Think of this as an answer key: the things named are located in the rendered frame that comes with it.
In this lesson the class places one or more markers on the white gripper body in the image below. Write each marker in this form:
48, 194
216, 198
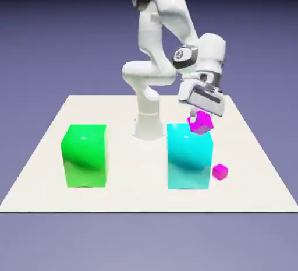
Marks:
204, 99

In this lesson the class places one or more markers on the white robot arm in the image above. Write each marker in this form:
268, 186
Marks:
149, 42

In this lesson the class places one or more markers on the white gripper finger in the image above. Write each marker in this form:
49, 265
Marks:
193, 116

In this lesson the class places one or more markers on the large cyan box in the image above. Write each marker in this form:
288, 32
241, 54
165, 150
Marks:
189, 156

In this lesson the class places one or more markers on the large green box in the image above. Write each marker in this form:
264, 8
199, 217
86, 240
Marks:
85, 155

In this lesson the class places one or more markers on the small magenta cube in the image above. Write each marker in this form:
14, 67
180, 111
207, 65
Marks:
202, 123
220, 171

